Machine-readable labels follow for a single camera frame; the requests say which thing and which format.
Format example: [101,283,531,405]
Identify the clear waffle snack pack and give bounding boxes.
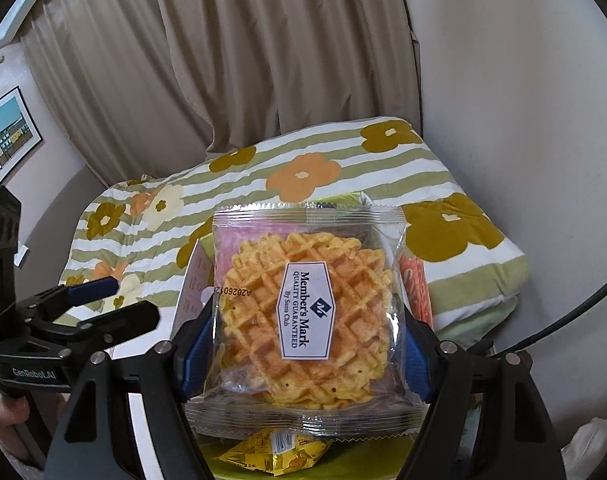
[186,203,426,440]

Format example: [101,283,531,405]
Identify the person's left hand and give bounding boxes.
[0,394,31,462]

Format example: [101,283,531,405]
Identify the grey padded headboard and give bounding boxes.
[15,168,106,299]

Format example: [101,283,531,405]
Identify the floral striped folded quilt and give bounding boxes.
[61,117,529,347]

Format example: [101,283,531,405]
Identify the green cardboard box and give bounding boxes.
[170,192,435,480]

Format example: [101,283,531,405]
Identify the yellow small snack packet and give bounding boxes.
[218,428,333,477]

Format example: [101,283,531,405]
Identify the framed houses picture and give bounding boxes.
[0,87,43,184]

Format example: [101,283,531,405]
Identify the black curved lamp stand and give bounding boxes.
[494,282,607,359]

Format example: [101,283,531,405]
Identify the beige window curtain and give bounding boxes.
[20,0,423,185]

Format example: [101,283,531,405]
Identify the white wall switch box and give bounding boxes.
[14,245,29,268]

